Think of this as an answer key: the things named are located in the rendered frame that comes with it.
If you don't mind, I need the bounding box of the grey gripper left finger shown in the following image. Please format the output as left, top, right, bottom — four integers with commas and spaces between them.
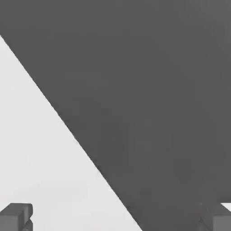
0, 203, 34, 231

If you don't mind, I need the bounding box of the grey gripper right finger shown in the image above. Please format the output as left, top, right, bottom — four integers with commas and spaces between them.
198, 202, 231, 231

